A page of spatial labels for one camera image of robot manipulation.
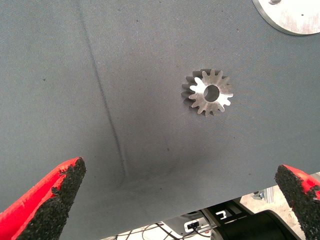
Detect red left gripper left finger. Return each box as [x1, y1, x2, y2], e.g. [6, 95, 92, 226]
[0, 156, 87, 240]

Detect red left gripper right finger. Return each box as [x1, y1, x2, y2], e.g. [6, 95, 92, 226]
[274, 163, 320, 240]

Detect aluminium profile piece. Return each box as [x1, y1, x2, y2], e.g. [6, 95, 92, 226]
[252, 187, 276, 205]

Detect black cylindrical robot torso joint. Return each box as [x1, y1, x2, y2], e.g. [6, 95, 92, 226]
[217, 209, 305, 240]

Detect grey panel with port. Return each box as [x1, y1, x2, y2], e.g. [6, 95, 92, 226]
[183, 216, 218, 236]

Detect lower white gear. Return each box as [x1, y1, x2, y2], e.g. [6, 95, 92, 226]
[181, 68, 235, 118]

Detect dark grey table cloth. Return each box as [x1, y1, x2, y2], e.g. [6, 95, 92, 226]
[0, 0, 320, 240]

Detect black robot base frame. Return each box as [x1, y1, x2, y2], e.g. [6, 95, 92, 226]
[199, 198, 256, 227]

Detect thin black floor cables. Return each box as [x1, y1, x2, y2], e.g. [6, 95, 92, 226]
[117, 222, 183, 240]

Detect white round base plate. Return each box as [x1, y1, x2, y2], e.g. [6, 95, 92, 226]
[251, 0, 320, 36]

